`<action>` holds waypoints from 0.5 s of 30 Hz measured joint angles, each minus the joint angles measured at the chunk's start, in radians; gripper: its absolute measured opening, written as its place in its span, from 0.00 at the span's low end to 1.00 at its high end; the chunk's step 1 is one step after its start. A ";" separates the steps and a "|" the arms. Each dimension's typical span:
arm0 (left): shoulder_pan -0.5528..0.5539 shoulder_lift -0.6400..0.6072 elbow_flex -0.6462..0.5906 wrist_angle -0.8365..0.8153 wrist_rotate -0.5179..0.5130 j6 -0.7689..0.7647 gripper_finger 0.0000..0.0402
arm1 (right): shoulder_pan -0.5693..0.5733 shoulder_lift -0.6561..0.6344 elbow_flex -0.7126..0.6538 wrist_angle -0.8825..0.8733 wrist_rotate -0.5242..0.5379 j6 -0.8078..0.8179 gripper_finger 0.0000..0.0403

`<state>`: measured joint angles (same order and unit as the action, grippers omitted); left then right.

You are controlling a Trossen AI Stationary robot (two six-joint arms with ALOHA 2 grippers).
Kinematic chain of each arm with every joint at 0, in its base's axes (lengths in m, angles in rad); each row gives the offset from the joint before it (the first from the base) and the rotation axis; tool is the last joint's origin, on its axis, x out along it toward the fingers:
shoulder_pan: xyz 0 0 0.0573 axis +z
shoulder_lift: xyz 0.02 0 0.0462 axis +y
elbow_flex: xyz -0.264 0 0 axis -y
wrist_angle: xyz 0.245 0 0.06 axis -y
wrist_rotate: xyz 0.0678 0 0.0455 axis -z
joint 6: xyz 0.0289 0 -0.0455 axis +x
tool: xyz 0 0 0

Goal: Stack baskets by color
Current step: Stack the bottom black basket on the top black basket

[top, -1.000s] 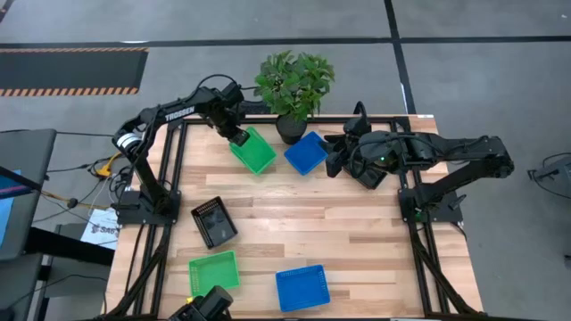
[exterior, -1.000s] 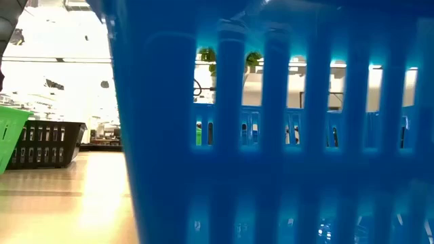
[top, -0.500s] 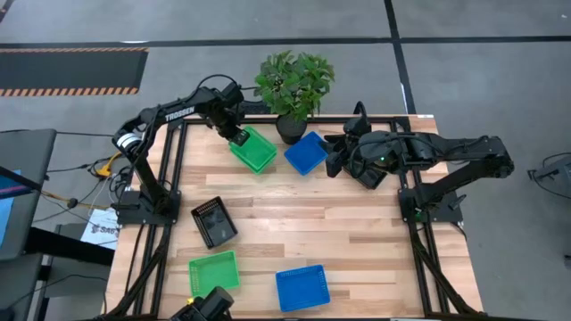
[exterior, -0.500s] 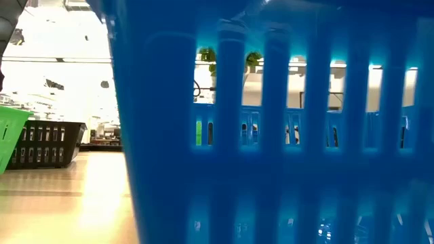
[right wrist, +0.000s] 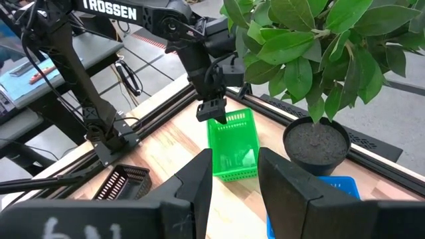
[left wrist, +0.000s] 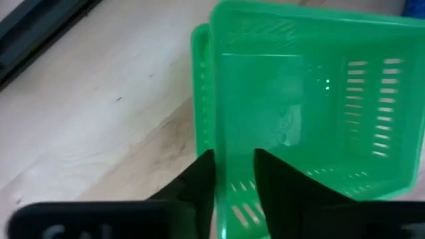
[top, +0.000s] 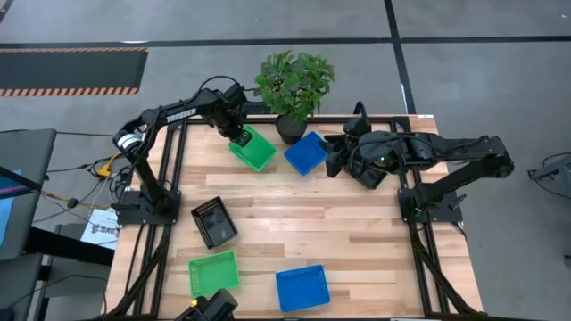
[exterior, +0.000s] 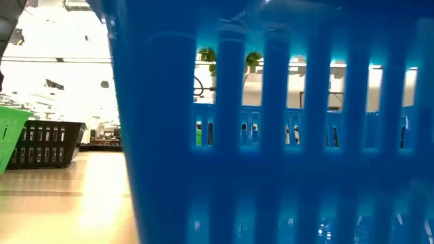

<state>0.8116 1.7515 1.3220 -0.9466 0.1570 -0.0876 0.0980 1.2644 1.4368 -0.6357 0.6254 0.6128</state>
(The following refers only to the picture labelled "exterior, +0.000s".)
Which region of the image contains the blue slotted plastic basket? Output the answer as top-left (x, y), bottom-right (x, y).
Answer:
top-left (86, 0), bottom-right (434, 244)

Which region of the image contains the black slotted plastic basket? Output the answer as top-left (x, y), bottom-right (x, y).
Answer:
top-left (6, 120), bottom-right (87, 170)

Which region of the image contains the white background counter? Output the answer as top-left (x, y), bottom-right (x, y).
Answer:
top-left (242, 60), bottom-right (418, 113)

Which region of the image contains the green potted plant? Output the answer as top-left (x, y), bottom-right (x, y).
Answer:
top-left (199, 47), bottom-right (263, 78)

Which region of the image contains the background shelving unit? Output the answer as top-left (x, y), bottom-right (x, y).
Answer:
top-left (90, 125), bottom-right (121, 145)

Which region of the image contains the black looped cable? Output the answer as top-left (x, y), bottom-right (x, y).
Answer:
top-left (193, 76), bottom-right (205, 97)

